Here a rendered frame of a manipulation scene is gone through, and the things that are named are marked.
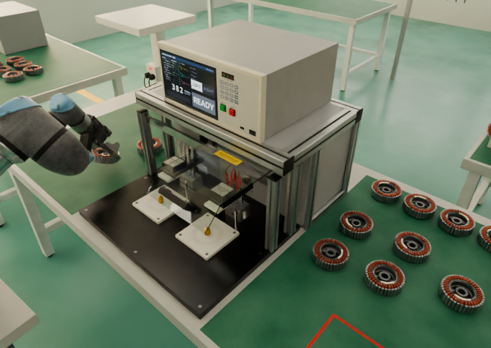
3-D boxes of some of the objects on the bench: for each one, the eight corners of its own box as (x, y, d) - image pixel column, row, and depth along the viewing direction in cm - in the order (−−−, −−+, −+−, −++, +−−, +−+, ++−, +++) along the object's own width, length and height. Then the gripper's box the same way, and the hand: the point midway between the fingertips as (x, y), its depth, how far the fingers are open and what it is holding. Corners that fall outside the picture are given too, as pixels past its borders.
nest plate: (207, 260, 121) (206, 258, 120) (175, 237, 129) (174, 235, 128) (239, 235, 130) (239, 232, 129) (208, 214, 138) (207, 212, 138)
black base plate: (199, 320, 106) (199, 315, 105) (80, 214, 141) (78, 210, 140) (299, 229, 135) (300, 224, 134) (179, 161, 170) (178, 156, 169)
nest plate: (158, 224, 134) (157, 221, 133) (132, 205, 142) (131, 202, 142) (191, 203, 143) (191, 200, 143) (165, 186, 152) (164, 184, 151)
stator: (362, 215, 141) (363, 207, 139) (378, 237, 132) (380, 229, 130) (333, 220, 139) (335, 212, 137) (347, 243, 130) (349, 235, 128)
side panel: (306, 230, 135) (316, 152, 117) (299, 227, 137) (307, 148, 118) (347, 193, 152) (361, 119, 134) (340, 189, 154) (353, 117, 136)
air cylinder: (240, 223, 135) (240, 210, 132) (224, 213, 139) (223, 201, 136) (249, 215, 138) (250, 203, 135) (234, 206, 142) (234, 194, 139)
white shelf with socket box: (152, 119, 202) (138, 29, 176) (112, 99, 222) (94, 15, 196) (202, 98, 223) (196, 14, 198) (161, 80, 244) (151, 4, 218)
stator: (439, 276, 119) (443, 268, 116) (480, 289, 115) (484, 281, 112) (436, 305, 110) (440, 297, 108) (481, 320, 106) (485, 312, 104)
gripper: (108, 120, 145) (133, 148, 163) (72, 108, 152) (100, 136, 170) (95, 138, 142) (122, 164, 160) (60, 126, 149) (89, 152, 167)
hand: (107, 155), depth 163 cm, fingers closed on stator, 13 cm apart
